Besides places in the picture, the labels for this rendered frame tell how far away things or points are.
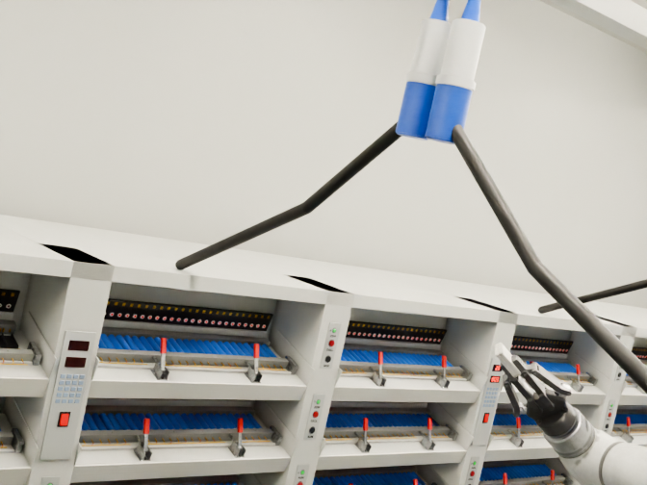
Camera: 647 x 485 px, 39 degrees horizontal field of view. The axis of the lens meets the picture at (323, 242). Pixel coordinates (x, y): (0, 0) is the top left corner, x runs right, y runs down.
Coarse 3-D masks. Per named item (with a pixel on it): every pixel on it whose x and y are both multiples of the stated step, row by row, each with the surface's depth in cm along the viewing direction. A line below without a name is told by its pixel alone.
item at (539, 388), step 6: (522, 372) 174; (528, 372) 174; (528, 378) 174; (534, 378) 176; (534, 384) 175; (540, 384) 177; (534, 390) 176; (540, 390) 176; (540, 396) 176; (546, 396) 176; (546, 402) 177; (552, 408) 177
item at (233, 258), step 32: (0, 224) 220; (32, 224) 234; (64, 224) 250; (160, 256) 227; (224, 256) 260; (256, 256) 281; (288, 256) 304; (128, 288) 218; (160, 288) 224; (416, 288) 292; (448, 288) 318; (480, 288) 350; (352, 320) 267; (384, 320) 275; (416, 320) 284
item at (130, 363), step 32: (128, 320) 218; (160, 320) 223; (192, 320) 228; (224, 320) 234; (256, 320) 241; (128, 352) 207; (160, 352) 208; (192, 352) 222; (224, 352) 229; (256, 352) 225; (288, 352) 241; (96, 384) 196; (128, 384) 201; (160, 384) 206; (192, 384) 211; (224, 384) 217; (256, 384) 223; (288, 384) 230
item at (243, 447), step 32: (96, 416) 213; (128, 416) 218; (160, 416) 225; (192, 416) 230; (224, 416) 237; (256, 416) 247; (96, 448) 204; (128, 448) 209; (160, 448) 215; (192, 448) 220; (224, 448) 226; (256, 448) 232; (288, 448) 236; (96, 480) 201
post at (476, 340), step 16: (448, 320) 292; (464, 320) 287; (480, 320) 282; (512, 320) 282; (448, 336) 292; (464, 336) 287; (480, 336) 282; (496, 336) 278; (512, 336) 284; (464, 352) 286; (480, 352) 281; (480, 368) 280; (480, 400) 280; (464, 416) 283; (480, 448) 284; (432, 464) 290; (448, 464) 285; (464, 464) 281; (480, 464) 286; (448, 480) 284; (464, 480) 282
